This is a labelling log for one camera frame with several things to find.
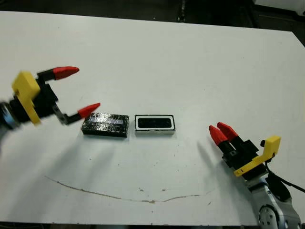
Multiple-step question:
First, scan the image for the small black camera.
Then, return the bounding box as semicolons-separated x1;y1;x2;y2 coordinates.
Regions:
137;116;173;129

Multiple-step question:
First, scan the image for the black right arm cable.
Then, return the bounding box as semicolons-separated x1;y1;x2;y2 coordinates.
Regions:
264;159;305;194

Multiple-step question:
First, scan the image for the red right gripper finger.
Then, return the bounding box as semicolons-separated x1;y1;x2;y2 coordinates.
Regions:
208;125;235;157
216;122;244;150

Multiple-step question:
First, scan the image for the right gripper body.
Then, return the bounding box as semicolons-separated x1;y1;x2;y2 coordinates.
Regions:
222;135;282;184

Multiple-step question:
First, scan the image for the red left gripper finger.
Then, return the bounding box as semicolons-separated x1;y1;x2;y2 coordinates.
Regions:
37;66;80;83
61;103;101;125

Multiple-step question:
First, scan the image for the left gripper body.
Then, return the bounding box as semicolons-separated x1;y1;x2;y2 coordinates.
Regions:
11;71;65;125

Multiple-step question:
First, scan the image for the white camera box base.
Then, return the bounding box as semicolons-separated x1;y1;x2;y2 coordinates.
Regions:
134;114;176;136

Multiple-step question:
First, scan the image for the dark metal post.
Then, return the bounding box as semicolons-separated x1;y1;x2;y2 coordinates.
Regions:
177;0;187;22

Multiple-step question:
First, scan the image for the black foil-wrapped block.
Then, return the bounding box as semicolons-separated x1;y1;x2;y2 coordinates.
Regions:
81;112;130;138

